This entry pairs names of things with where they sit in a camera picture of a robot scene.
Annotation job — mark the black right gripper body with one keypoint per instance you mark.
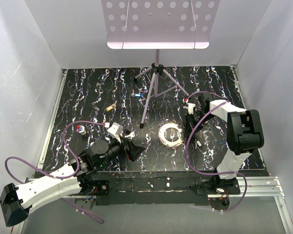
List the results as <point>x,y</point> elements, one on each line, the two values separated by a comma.
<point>198,116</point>

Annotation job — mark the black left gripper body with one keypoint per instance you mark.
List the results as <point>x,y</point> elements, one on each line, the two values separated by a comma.
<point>115,148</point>

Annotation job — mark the plain silver key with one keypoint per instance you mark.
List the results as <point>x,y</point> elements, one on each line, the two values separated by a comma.
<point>128,134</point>

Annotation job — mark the key with black tag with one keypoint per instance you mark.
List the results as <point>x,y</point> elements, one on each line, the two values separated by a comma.
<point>198,144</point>

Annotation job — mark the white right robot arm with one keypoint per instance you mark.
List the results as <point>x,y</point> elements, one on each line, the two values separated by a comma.
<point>244,135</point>

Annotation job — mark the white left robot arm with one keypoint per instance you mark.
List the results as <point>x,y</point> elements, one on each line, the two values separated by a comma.
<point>75,177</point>

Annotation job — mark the key with yellow tag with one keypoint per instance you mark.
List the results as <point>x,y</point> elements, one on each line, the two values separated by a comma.
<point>110,107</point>

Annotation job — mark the key with blue tag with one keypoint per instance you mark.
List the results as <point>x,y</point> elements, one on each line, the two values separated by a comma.
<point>136,95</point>

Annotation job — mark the white perforated music stand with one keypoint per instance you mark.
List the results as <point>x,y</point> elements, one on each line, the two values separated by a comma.
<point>158,25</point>

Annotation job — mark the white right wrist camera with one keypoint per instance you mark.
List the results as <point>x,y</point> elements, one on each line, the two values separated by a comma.
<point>190,107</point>

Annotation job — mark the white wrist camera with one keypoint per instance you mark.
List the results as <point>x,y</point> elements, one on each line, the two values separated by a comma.
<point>190,107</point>
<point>114,130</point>

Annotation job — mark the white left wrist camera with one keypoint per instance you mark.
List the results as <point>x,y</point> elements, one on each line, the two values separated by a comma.
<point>114,130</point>

